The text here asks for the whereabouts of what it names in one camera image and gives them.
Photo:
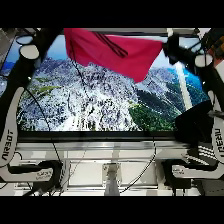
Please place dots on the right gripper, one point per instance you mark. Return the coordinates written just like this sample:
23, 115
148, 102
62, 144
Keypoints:
173, 50

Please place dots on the red garment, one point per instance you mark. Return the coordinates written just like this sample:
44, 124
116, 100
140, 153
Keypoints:
113, 53

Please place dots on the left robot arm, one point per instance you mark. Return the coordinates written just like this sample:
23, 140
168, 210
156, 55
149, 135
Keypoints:
10, 133

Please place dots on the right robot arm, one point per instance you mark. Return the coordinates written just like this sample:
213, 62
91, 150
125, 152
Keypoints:
218, 140

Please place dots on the orange striped dark garment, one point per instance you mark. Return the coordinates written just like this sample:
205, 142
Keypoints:
218, 48

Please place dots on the silver frame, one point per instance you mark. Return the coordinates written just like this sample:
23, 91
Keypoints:
133, 146

